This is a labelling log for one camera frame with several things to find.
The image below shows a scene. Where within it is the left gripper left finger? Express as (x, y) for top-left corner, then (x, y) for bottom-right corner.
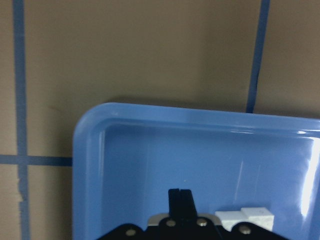
(99, 188), (181, 240)

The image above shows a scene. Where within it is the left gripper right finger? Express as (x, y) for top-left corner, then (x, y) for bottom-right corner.
(179, 189), (285, 240)

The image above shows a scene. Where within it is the white block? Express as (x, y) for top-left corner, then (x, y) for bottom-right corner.
(214, 211), (247, 232)
(240, 207), (275, 231)

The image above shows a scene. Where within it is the blue plastic tray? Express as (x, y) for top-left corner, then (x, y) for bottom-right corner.
(72, 103), (320, 240)

